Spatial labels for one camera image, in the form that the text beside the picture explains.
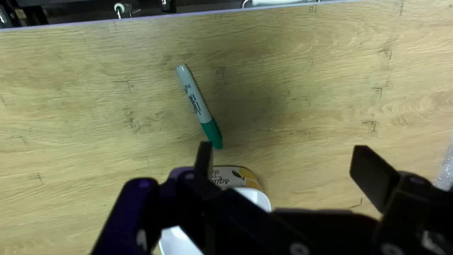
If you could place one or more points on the round silver metal tin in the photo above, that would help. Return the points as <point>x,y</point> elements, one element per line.
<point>247,181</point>

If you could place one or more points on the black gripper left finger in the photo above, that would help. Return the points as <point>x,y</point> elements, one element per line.
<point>206,164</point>

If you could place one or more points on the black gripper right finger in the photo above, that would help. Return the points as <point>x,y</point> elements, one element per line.
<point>377,177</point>

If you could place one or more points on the green marker with grey barrel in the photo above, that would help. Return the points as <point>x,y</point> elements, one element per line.
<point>199,105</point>

